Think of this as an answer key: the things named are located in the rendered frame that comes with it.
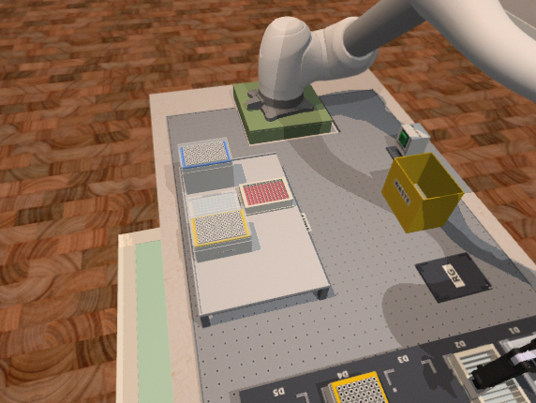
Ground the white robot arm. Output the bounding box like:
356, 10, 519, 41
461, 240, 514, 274
246, 0, 536, 122

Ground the white flat shelf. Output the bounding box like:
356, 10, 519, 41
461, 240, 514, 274
179, 152, 330, 328

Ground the cream trough reservoir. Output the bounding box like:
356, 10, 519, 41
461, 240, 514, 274
447, 344, 530, 403

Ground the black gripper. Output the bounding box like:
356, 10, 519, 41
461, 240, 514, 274
463, 338, 536, 398

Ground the yellow tip rack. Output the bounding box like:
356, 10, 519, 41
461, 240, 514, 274
324, 371, 388, 403

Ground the dark grey square pad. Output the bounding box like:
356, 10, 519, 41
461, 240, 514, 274
415, 252, 493, 303

